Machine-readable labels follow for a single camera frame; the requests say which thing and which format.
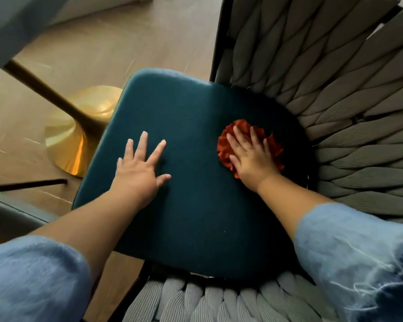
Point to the gold pedestal table base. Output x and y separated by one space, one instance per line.
74 124

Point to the person's right little finger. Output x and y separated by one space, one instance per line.
267 147

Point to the person's right middle finger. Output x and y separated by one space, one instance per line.
241 135

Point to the person's left little finger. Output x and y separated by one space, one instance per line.
119 164

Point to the person's right hand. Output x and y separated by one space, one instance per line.
253 162

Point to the person's left forearm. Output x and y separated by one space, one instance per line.
70 251

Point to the black chair leg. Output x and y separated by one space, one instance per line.
28 185

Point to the person's left middle finger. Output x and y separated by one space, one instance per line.
141 146

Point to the person's right thumb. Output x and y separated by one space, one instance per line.
235 162

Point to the red cleaning cloth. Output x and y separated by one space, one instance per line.
228 147

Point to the person's left hand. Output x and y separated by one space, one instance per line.
136 174

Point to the grey table top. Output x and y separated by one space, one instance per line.
16 26

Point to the person's left thumb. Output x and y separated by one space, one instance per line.
163 180

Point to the person's right forearm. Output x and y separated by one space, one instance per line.
339 244

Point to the dark teal seat cushion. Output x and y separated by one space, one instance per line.
201 184

